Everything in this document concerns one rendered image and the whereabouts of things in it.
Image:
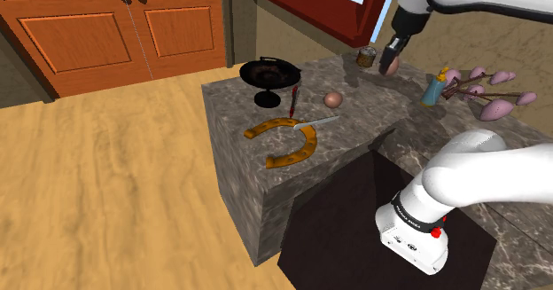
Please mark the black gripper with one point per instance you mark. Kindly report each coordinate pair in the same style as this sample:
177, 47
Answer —
409, 21

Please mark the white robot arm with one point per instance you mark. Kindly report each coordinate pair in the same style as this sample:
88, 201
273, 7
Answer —
471, 172

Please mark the brown egg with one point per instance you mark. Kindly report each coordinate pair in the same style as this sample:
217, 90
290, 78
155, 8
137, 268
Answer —
394, 67
333, 100

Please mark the brown tin can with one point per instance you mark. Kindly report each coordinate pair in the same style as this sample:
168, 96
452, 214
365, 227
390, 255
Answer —
366, 58

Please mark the blue bottle with yellow cap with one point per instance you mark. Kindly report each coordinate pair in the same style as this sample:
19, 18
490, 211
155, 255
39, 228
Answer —
433, 91

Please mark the red framed window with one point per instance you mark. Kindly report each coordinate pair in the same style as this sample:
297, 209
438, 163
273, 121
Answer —
328, 10

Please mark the silver knife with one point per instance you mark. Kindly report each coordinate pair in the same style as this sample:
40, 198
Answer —
315, 122

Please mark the red and black pen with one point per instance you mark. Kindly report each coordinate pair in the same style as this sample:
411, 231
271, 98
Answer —
293, 101

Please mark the golden horseshoe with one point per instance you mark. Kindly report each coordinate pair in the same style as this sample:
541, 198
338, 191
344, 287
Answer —
309, 144

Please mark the pink flower branch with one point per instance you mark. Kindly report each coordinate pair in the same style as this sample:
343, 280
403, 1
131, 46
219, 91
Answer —
497, 109

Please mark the dark robot stand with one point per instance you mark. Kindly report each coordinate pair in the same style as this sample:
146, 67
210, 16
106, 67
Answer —
341, 233

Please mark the wooden double door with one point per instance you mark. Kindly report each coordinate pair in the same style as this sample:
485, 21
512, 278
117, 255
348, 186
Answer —
108, 34

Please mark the black pedestal bowl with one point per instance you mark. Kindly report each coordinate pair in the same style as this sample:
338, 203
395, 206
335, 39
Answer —
268, 76

